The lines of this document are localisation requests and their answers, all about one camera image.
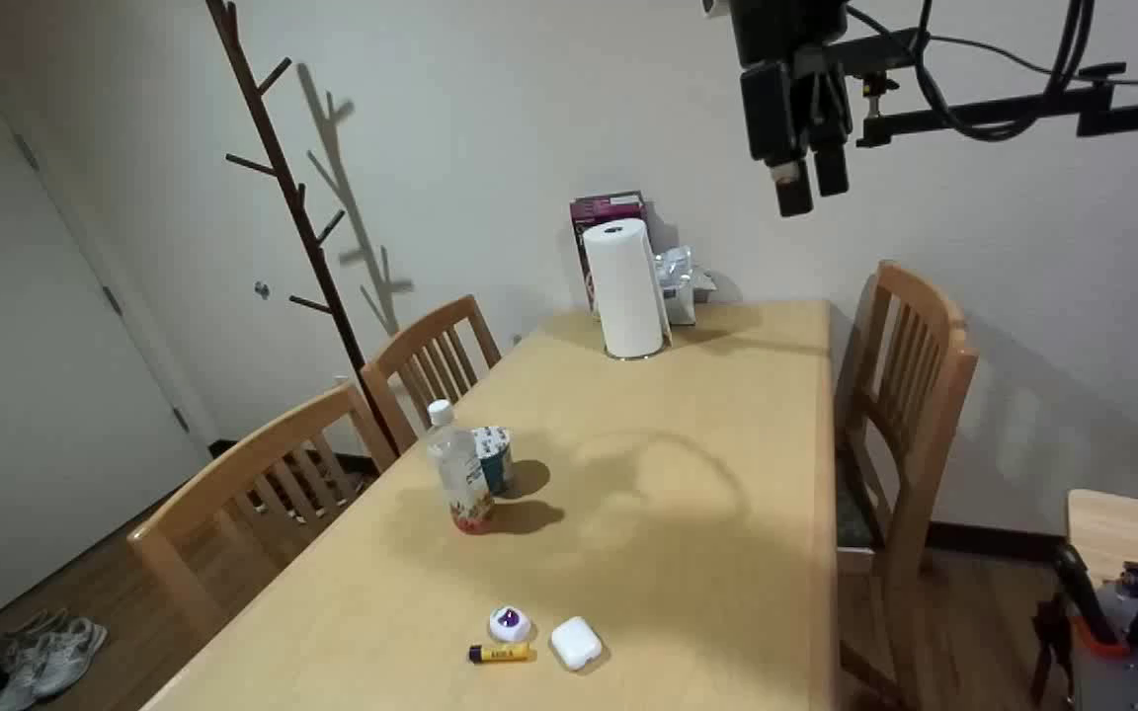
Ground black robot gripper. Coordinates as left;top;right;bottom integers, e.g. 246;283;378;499
732;0;848;216

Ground white earbuds case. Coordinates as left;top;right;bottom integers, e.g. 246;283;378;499
551;615;606;673

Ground white purple round object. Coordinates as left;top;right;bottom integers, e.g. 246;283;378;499
485;606;533;644

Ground crumpled clear plastic wrap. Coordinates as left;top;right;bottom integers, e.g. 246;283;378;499
655;245;717;326

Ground wooden chair right side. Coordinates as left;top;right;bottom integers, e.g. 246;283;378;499
835;259;979;711

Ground wooden chair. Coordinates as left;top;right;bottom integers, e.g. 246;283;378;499
128;384;394;640
361;295;503;451
835;259;979;711

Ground white paper towel roll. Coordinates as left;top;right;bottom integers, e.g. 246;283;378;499
584;216;663;359

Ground maroon box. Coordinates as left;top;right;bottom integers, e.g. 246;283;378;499
566;191;660;309

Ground white teal yogurt cup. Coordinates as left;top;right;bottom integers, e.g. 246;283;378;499
474;426;510;494

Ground wooden chair far left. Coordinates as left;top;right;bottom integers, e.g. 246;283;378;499
361;295;503;451

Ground wooden side table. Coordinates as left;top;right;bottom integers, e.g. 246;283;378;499
1066;490;1138;583

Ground black orange clamp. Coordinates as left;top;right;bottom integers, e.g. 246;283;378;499
1030;540;1126;700

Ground yellow black marker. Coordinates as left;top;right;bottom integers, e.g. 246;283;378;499
465;644;539;663

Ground dark wooden coat rack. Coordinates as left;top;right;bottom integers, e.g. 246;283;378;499
202;0;403;467

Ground wooden chair near left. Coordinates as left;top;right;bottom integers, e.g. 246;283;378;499
128;384;394;640

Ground white sneakers pair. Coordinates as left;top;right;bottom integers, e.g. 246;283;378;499
0;615;105;711

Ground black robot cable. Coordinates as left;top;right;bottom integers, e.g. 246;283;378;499
840;0;1100;147

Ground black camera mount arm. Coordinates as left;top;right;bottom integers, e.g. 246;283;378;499
835;29;1138;147

